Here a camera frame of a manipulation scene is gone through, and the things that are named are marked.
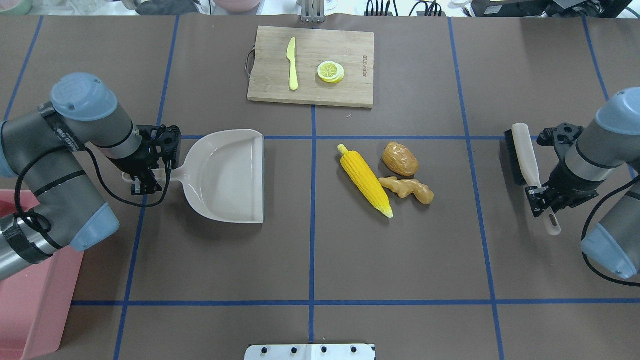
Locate beige plastic dustpan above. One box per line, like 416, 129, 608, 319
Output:
170, 129, 265, 224

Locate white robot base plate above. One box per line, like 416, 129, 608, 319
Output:
244, 343, 377, 360

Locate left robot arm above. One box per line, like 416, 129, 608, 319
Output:
0, 72, 182, 280

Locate tan toy ginger root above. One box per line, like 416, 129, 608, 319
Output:
378, 177, 435, 205

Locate yellow toy corn cob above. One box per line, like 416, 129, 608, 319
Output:
337, 144, 394, 219

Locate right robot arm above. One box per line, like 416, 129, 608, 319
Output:
509, 88, 640, 287

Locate pink plastic bin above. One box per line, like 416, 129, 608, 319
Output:
0, 189, 85, 360

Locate yellow plastic knife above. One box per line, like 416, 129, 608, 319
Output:
286, 37, 298, 91

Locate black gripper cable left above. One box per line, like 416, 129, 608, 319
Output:
14, 145, 173, 236

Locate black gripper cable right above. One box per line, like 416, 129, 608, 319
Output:
580, 175, 640, 288

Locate brown toy potato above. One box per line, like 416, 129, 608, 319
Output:
381, 141, 419, 177

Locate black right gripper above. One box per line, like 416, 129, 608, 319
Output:
525, 123, 585, 218

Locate wooden cutting board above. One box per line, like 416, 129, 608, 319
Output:
247, 26, 375, 109

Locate yellow lemon slices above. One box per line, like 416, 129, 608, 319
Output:
317, 60, 346, 84

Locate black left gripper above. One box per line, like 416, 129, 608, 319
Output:
118, 125, 182, 196

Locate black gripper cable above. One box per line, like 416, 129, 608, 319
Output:
14, 145, 173, 236
580, 175, 640, 288

